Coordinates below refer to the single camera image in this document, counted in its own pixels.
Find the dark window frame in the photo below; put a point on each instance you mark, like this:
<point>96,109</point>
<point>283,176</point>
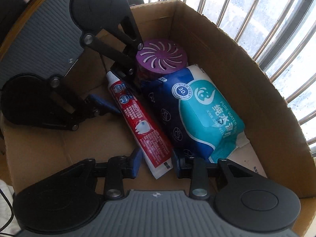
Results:
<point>291,22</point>

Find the purple air freshener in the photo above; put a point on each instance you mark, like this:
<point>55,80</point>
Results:
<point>160,54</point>

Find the blue wet wipes pack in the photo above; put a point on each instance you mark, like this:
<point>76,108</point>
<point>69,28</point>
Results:
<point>202,113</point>

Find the brown cardboard box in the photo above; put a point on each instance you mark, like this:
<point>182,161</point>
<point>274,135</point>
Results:
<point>259,91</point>

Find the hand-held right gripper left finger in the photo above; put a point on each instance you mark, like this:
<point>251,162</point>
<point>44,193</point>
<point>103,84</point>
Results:
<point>137,163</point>

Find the red toothpaste tube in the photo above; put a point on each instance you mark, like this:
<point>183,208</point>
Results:
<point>140,126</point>

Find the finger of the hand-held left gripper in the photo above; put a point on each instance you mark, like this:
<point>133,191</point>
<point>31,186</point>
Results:
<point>111,53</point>
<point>103,105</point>

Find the white carton box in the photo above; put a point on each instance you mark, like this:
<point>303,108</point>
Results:
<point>246,158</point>

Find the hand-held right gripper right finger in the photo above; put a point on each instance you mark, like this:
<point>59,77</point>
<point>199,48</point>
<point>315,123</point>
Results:
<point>176,164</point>

